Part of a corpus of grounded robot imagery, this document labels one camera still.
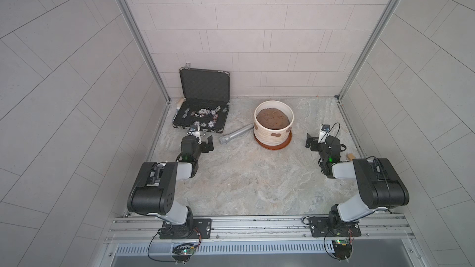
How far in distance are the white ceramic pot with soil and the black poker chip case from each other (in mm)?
223

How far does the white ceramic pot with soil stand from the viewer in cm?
86

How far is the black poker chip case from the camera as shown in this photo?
103 cm
